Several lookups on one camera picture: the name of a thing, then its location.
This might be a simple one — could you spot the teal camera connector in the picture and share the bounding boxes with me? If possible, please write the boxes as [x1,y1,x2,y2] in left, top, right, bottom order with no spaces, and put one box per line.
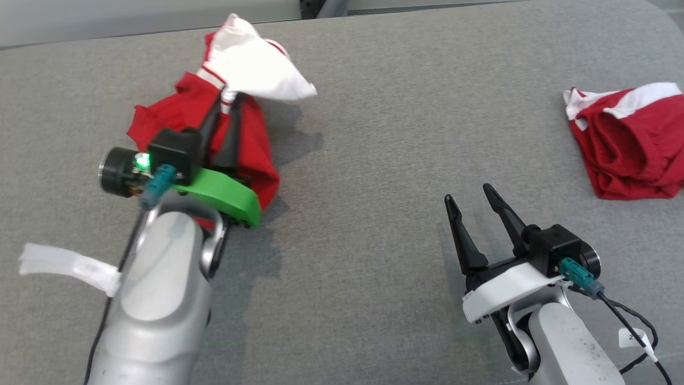
[558,257,606,299]
[139,164,177,211]

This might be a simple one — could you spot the grey fabric sofa seat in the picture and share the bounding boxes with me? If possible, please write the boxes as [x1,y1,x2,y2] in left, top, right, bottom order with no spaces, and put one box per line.
[0,0,684,385]

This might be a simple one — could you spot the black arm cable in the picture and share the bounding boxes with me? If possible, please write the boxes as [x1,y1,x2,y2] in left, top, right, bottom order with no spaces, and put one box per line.
[83,210,149,385]
[568,285,675,385]

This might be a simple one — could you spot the grey rounded tubular brace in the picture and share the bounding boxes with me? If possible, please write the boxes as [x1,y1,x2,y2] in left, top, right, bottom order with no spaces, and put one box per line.
[318,0,349,19]

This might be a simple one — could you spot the red shirt with white sleeves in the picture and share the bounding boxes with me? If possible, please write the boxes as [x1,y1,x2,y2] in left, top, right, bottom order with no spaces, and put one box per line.
[126,13,318,230]

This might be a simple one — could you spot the teal right camera connector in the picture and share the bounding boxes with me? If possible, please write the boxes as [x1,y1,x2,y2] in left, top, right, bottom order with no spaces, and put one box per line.
[558,257,606,299]

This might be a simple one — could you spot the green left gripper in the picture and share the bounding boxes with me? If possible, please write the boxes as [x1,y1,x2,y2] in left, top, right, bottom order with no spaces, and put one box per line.
[98,90,263,228]

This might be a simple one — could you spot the white tape strip tag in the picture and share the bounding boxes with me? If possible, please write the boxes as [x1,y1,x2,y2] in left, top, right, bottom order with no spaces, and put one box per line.
[19,243,122,298]

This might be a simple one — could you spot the teal left camera connector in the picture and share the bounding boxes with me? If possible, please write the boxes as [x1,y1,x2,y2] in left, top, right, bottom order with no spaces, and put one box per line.
[139,164,177,211]

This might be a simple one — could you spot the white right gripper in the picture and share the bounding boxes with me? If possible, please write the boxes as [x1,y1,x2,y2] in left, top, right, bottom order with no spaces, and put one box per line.
[444,183,565,325]

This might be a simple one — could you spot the red shorts with white stripe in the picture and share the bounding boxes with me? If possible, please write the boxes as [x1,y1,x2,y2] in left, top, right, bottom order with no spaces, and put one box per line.
[563,82,684,202]

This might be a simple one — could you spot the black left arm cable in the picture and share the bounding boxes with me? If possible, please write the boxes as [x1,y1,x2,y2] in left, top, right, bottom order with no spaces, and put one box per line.
[83,210,149,385]

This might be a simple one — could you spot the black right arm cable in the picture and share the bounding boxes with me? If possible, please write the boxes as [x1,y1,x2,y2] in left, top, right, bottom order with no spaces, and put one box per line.
[568,285,675,385]

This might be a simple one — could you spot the small white cable label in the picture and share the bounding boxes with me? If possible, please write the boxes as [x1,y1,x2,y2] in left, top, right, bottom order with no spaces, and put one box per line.
[618,327,658,362]

